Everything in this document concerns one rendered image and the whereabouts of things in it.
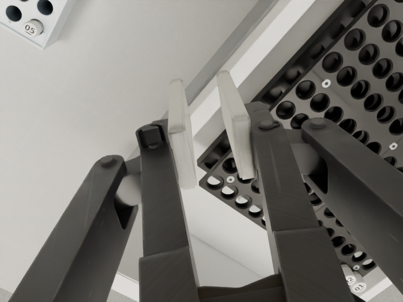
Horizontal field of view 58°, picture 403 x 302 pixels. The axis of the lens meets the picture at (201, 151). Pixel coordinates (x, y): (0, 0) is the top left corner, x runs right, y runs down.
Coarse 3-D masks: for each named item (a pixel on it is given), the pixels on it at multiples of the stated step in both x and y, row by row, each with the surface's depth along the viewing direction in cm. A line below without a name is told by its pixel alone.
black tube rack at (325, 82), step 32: (352, 0) 24; (384, 0) 21; (320, 32) 25; (352, 32) 25; (384, 32) 25; (288, 64) 26; (320, 64) 23; (352, 64) 23; (384, 64) 26; (256, 96) 28; (288, 96) 24; (320, 96) 27; (352, 96) 24; (384, 96) 24; (288, 128) 25; (352, 128) 25; (384, 128) 25; (224, 160) 26; (256, 192) 27; (320, 224) 29; (352, 256) 32
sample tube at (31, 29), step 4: (32, 20) 30; (36, 20) 30; (24, 24) 29; (28, 24) 29; (32, 24) 29; (36, 24) 30; (40, 24) 30; (24, 28) 29; (28, 28) 29; (32, 28) 29; (36, 28) 29; (40, 28) 30; (24, 32) 30; (28, 32) 30; (32, 32) 30; (36, 32) 30; (40, 32) 31; (28, 36) 30; (32, 36) 30
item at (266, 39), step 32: (288, 0) 22; (320, 0) 27; (256, 32) 23; (288, 32) 28; (224, 64) 25; (256, 64) 23; (192, 96) 26; (192, 128) 25; (224, 128) 32; (192, 192) 35; (224, 192) 35; (192, 224) 36; (224, 224) 37; (256, 224) 37; (256, 256) 39; (384, 288) 34
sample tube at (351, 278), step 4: (344, 264) 31; (344, 268) 31; (348, 268) 31; (344, 272) 31; (348, 272) 30; (352, 272) 31; (348, 276) 30; (352, 276) 30; (348, 280) 30; (352, 280) 30; (348, 284) 31
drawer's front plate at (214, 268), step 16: (128, 240) 30; (192, 240) 36; (128, 256) 28; (208, 256) 36; (224, 256) 38; (128, 272) 27; (208, 272) 34; (224, 272) 36; (240, 272) 38; (112, 288) 27; (128, 288) 27
